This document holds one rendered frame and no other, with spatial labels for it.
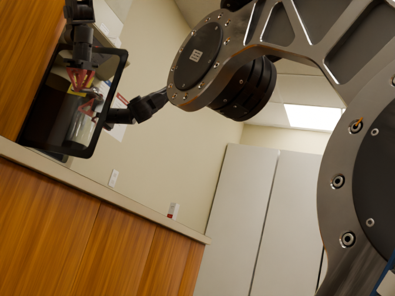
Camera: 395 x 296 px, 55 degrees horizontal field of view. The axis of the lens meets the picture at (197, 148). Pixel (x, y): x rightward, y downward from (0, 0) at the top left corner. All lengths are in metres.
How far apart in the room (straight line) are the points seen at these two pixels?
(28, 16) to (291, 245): 3.25
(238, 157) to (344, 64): 3.96
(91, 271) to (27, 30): 0.87
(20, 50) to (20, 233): 0.64
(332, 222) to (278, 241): 3.74
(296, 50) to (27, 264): 0.95
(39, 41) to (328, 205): 1.22
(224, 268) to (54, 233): 3.07
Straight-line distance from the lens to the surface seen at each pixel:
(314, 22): 0.54
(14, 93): 1.37
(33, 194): 1.15
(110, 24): 1.79
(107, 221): 1.44
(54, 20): 1.45
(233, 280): 4.13
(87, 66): 1.27
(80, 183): 1.24
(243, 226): 4.17
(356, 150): 0.35
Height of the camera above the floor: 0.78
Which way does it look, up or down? 16 degrees up
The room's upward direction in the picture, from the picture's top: 16 degrees clockwise
